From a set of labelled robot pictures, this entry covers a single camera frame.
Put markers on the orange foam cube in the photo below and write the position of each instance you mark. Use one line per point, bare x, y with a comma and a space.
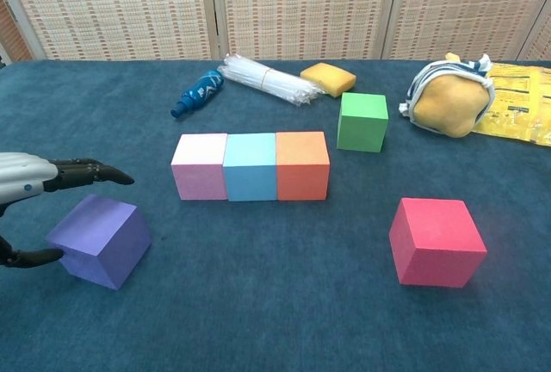
301, 169

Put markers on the red foam cube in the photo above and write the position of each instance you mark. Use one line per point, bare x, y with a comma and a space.
435, 243

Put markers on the plush toy with striped shirt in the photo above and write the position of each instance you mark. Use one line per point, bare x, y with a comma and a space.
447, 105

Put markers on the yellow sponge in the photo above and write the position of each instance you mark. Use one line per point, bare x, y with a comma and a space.
329, 78

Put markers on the brown woven screen panel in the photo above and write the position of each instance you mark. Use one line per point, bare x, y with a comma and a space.
10, 32

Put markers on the bundle of clear straws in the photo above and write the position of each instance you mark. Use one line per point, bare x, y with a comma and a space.
267, 79

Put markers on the woven bamboo screen panel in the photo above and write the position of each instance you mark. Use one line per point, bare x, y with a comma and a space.
301, 6
540, 40
465, 1
116, 6

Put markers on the teal felt table cover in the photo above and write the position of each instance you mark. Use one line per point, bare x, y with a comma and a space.
275, 303

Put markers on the purple foam cube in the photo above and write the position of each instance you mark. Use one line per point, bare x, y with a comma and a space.
99, 238

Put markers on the green foam cube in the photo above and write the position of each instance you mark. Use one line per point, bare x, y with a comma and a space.
361, 124

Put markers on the yellow snack bag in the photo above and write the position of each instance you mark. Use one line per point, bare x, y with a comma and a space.
521, 101

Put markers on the pink foam cube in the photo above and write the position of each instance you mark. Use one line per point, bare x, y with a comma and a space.
198, 174

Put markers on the light blue foam cube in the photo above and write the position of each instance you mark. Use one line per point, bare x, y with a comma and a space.
249, 174

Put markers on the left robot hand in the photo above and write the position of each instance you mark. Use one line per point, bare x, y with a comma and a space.
21, 174

